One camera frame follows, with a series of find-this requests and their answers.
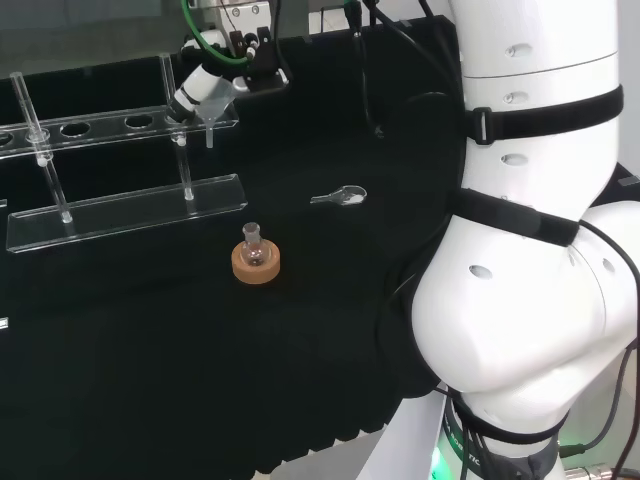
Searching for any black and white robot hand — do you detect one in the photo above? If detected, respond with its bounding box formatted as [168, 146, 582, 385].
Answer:
[167, 0, 293, 125]

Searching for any clear plastic funnel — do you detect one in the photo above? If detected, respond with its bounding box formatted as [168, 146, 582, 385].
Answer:
[196, 81, 237, 149]

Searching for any clear acrylic funnel stand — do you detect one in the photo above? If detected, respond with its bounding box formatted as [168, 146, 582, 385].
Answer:
[0, 53, 249, 255]

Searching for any small round-bottom glass flask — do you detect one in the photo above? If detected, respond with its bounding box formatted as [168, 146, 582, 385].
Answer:
[240, 222, 268, 268]

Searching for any black bench cloth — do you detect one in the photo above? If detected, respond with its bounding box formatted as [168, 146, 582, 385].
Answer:
[0, 14, 467, 477]

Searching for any green cable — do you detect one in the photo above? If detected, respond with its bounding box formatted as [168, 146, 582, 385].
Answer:
[180, 0, 251, 68]

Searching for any black cable with plug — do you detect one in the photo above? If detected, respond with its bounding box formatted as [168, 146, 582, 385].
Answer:
[344, 0, 387, 140]

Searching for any cork ring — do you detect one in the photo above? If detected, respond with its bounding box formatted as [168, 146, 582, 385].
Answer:
[230, 238, 282, 287]

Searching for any grey cable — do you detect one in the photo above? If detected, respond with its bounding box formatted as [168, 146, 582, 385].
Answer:
[558, 344, 632, 457]

